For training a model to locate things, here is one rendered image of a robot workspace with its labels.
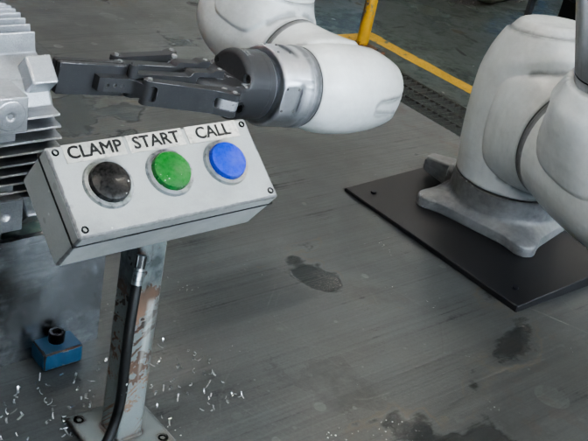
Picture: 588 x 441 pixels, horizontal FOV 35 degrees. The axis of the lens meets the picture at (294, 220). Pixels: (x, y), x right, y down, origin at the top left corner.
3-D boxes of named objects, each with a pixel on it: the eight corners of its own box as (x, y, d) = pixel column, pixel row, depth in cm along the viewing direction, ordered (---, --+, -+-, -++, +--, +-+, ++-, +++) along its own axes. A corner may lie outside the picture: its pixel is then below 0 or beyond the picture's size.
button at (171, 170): (153, 200, 67) (164, 190, 66) (138, 164, 68) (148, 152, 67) (188, 193, 69) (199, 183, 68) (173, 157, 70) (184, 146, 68)
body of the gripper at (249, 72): (241, 37, 102) (171, 31, 96) (290, 66, 97) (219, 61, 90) (222, 101, 105) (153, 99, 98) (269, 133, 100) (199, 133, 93)
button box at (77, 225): (54, 269, 65) (80, 239, 61) (20, 178, 67) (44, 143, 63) (248, 223, 76) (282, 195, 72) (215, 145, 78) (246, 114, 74)
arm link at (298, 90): (332, 63, 100) (291, 59, 96) (307, 141, 104) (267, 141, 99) (279, 32, 106) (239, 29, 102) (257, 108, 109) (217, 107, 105)
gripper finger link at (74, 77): (116, 93, 90) (121, 95, 89) (50, 90, 85) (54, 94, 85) (123, 63, 89) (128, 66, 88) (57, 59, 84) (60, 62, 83)
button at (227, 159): (210, 189, 70) (221, 178, 69) (195, 154, 71) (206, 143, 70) (242, 183, 72) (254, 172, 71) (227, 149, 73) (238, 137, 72)
